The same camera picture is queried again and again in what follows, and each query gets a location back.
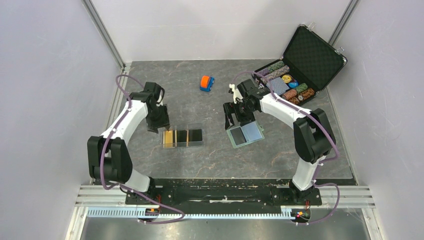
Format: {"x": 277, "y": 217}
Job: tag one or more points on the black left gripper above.
{"x": 164, "y": 122}

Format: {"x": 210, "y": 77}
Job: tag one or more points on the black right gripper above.
{"x": 229, "y": 108}

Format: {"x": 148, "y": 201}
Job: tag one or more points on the green card holder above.
{"x": 252, "y": 131}

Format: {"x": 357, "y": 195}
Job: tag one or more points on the black credit card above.
{"x": 237, "y": 136}

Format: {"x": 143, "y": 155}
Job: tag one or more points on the clear tray with cards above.
{"x": 183, "y": 136}

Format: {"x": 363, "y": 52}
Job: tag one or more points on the blue orange card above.
{"x": 206, "y": 83}

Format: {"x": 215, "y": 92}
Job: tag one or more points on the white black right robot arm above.
{"x": 313, "y": 136}

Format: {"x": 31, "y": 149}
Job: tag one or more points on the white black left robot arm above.
{"x": 109, "y": 159}

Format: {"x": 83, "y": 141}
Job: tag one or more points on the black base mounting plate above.
{"x": 231, "y": 195}

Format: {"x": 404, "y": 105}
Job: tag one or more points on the black poker chip case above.
{"x": 311, "y": 60}

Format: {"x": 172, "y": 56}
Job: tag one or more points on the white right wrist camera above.
{"x": 236, "y": 95}

